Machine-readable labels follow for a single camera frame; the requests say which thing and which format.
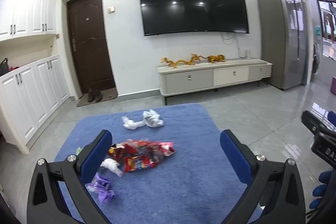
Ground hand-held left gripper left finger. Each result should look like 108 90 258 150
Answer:
27 130 113 224

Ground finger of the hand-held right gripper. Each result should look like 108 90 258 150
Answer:
301 110 328 139
327 111 336 133

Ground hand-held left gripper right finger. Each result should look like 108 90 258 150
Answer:
219 130 307 224

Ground clear crinkled plastic wrapper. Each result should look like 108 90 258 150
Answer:
142 109 164 128

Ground person's right hand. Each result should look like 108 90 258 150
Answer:
309 170 334 210

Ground white crumpled tissue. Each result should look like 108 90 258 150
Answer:
122 116 144 131
101 158 124 177

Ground purple crumpled wrapper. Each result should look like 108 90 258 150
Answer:
86 173 116 204

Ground clear bag of red wrappers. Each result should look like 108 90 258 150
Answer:
109 138 176 173

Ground blue fuzzy blanket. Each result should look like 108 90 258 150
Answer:
54 104 263 224

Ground brown doormat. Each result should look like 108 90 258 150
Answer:
76 88 118 108

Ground grey and white television console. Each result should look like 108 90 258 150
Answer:
157 58 273 105

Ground white lower cabinets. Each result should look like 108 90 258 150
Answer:
0 54 70 155

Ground glass window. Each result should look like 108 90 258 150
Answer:
316 0 336 61

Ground grey refrigerator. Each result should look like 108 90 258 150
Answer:
255 0 308 90

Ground golden tiger figurine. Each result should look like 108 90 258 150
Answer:
206 55 227 64

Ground golden dragon figurine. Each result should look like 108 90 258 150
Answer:
161 53 208 68

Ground dark brown door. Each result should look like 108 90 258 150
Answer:
67 0 116 96

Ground black bag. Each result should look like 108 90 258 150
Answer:
0 58 10 77

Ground white wall cable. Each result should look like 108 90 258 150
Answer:
222 32 242 59

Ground black wall television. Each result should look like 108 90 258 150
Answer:
138 0 249 36

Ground white upper wall cabinets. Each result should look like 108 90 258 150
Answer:
0 0 57 42

